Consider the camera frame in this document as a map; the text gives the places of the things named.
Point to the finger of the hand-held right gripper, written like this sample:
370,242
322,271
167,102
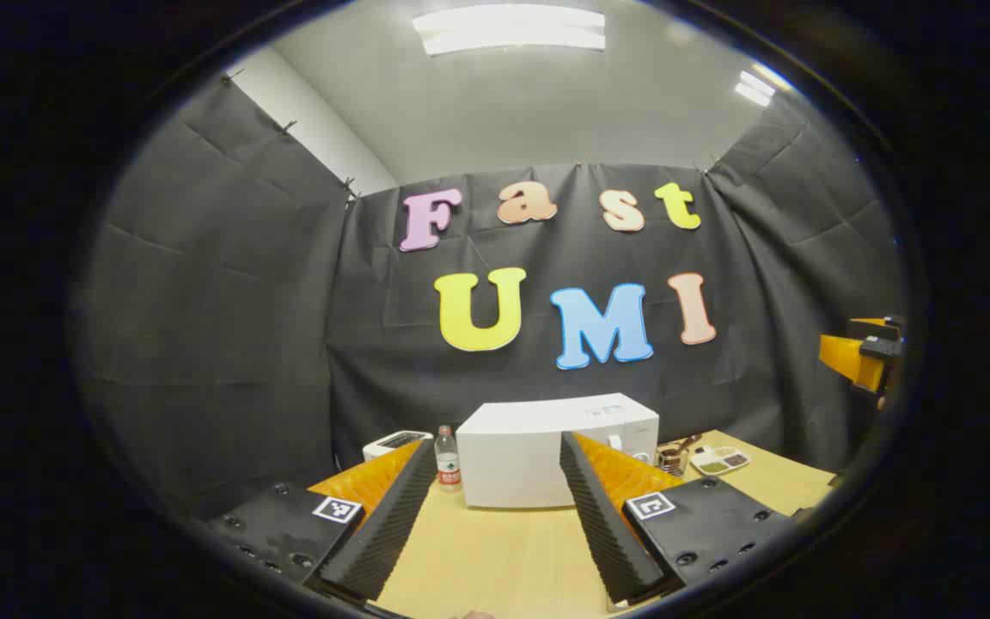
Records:
847,357

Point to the long ceiling light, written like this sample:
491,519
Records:
508,30

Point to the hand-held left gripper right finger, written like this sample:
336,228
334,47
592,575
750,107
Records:
602,533

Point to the white divided dish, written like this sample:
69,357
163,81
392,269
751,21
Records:
718,462

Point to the clear plastic water bottle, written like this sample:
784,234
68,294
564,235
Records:
449,468

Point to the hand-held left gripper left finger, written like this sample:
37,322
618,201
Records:
383,533

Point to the white microwave oven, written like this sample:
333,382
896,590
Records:
512,456

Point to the white toaster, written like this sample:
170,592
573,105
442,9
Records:
392,443

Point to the black backdrop cloth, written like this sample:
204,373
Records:
246,344

